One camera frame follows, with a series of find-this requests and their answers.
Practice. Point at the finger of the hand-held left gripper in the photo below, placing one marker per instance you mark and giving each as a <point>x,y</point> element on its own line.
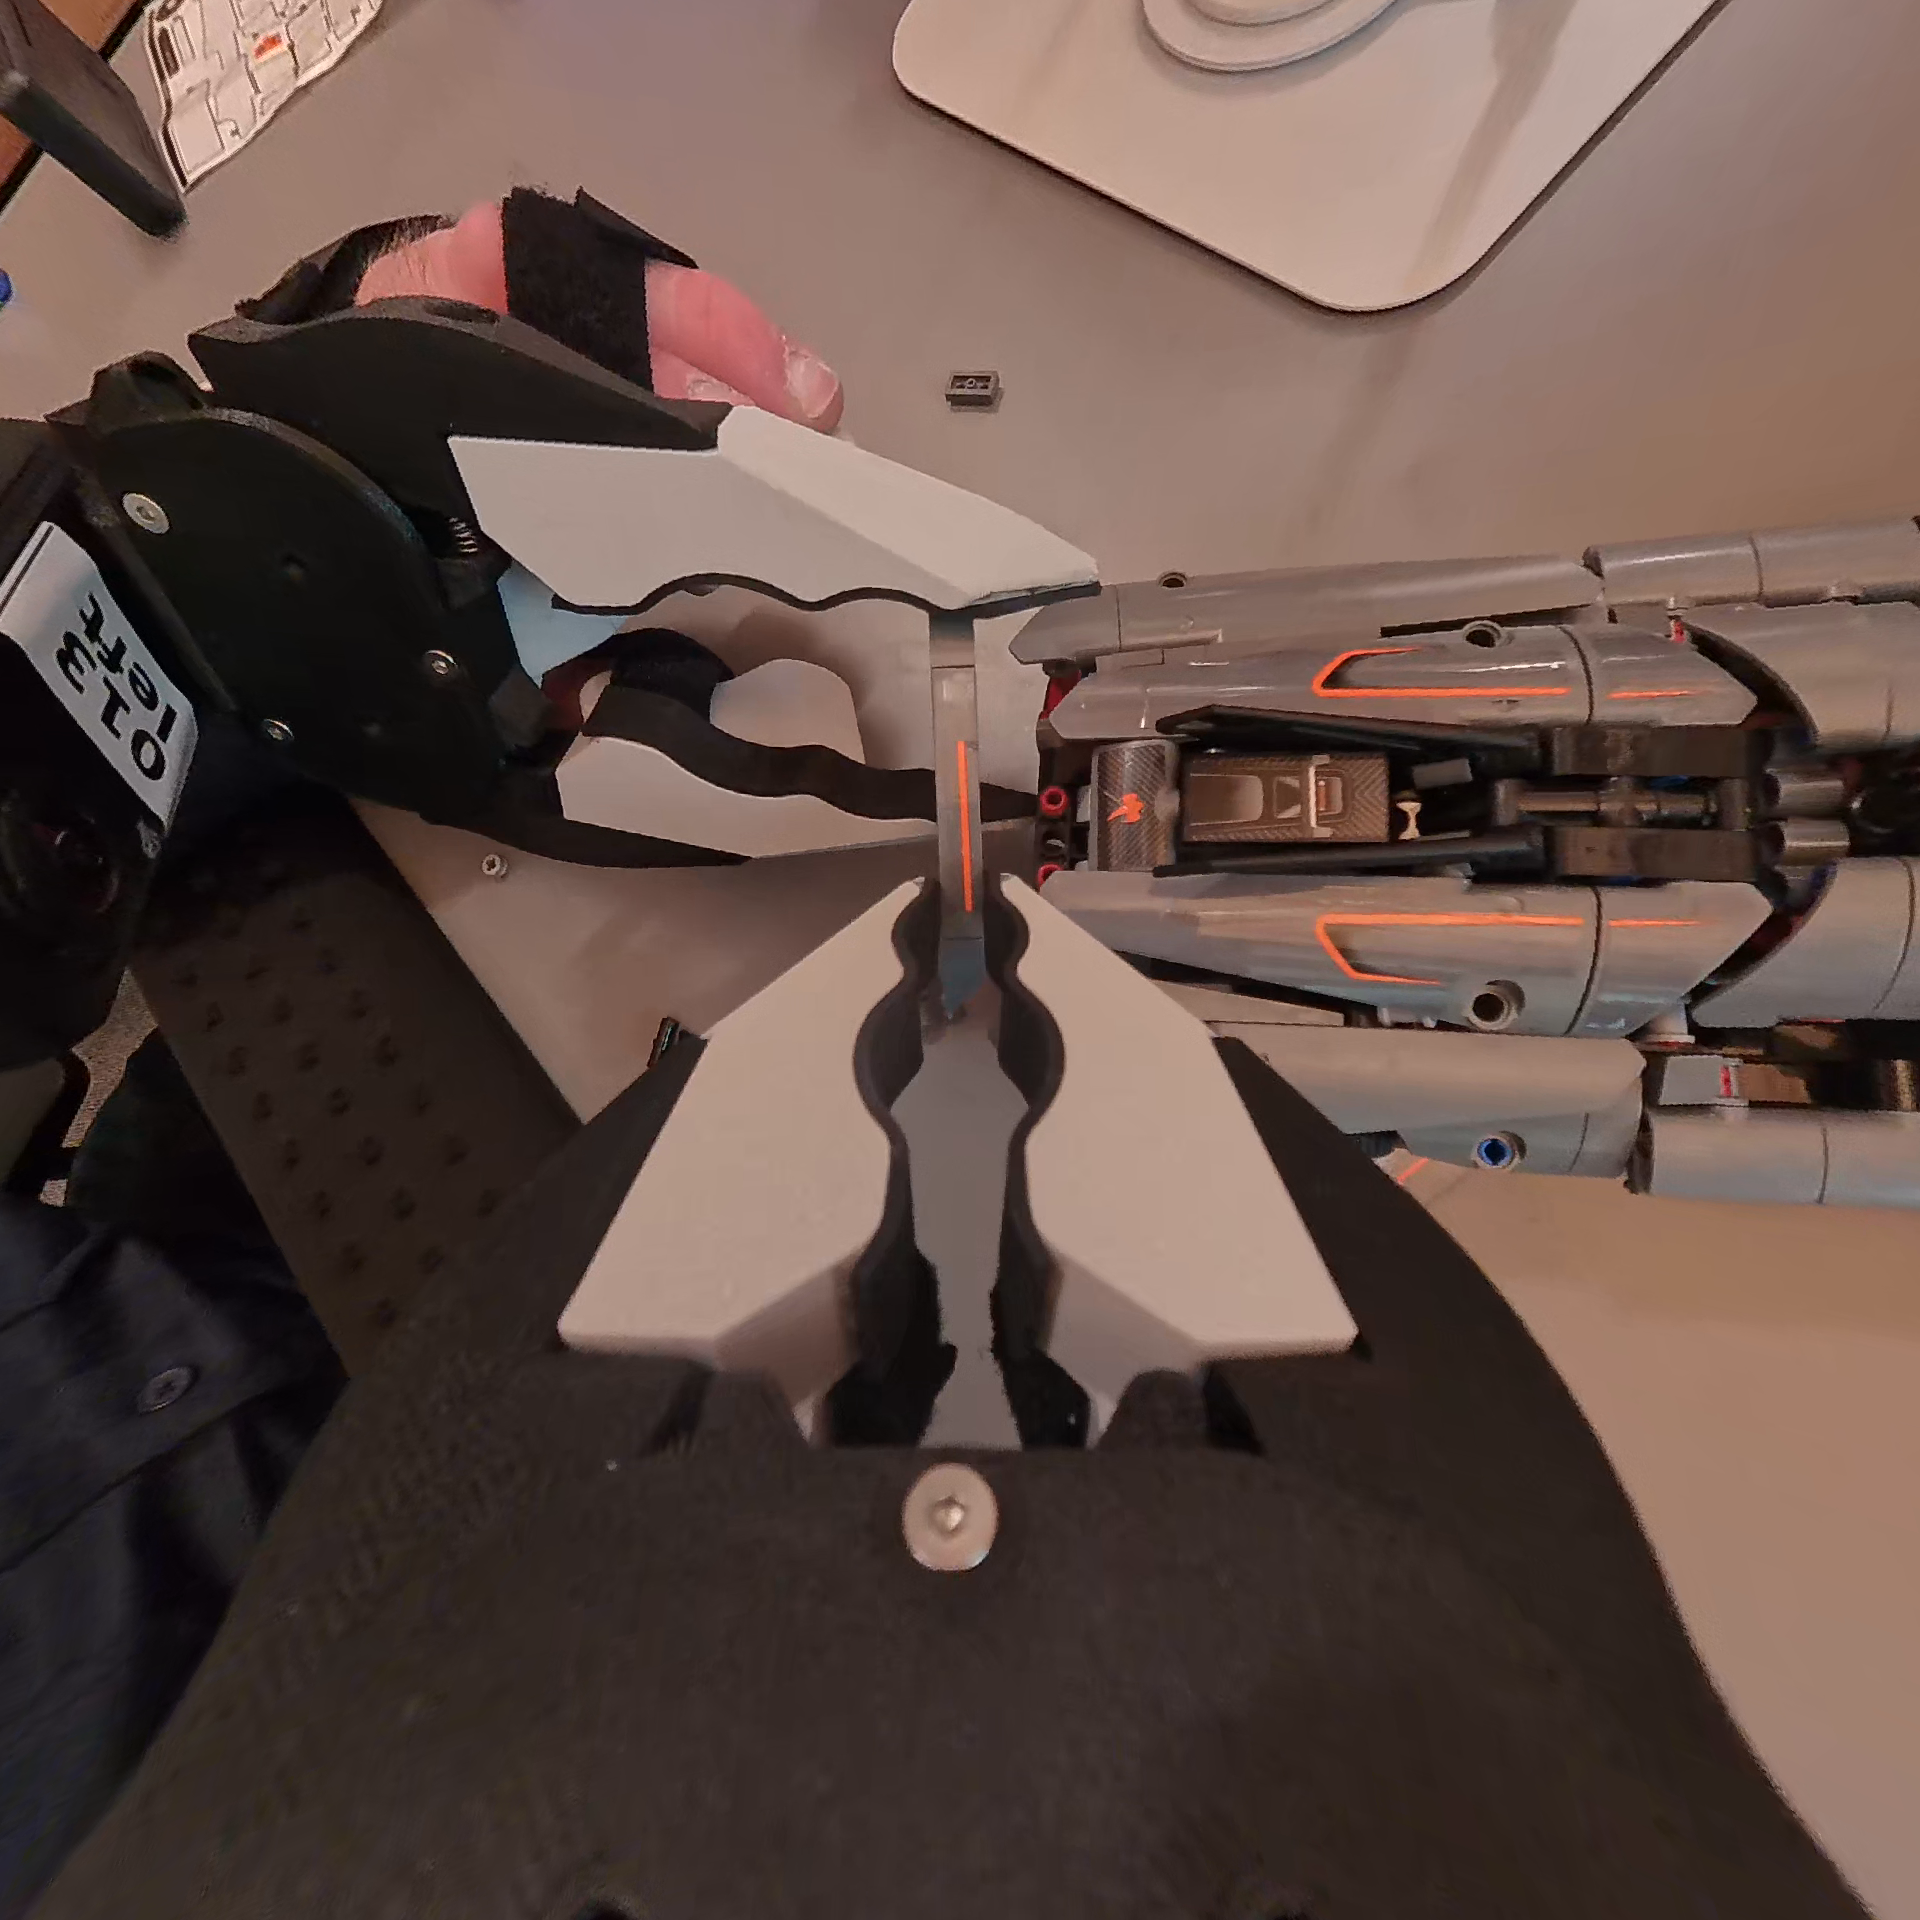
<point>779,511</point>
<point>675,804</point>

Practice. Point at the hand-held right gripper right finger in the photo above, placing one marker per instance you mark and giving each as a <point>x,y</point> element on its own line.
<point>1184,1200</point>

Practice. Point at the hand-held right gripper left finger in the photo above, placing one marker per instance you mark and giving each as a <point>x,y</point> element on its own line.
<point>720,1200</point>

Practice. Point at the long grey orange-striped lego panel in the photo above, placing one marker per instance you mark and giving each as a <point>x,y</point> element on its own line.
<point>960,750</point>

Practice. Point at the grey lego car model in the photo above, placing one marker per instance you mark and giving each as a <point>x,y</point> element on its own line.
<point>1348,720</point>

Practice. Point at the small dark grey lego plate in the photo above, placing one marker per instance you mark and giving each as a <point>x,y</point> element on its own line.
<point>975,388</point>

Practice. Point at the person's left hand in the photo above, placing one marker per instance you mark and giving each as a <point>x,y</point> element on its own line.
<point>720,340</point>

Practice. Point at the white sticker sheet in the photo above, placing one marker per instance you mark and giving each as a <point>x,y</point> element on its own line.
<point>224,89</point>

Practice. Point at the white desk stand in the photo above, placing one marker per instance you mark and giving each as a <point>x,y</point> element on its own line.
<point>1275,150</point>

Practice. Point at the person's dark jacket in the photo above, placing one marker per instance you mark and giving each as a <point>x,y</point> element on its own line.
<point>120,1425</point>

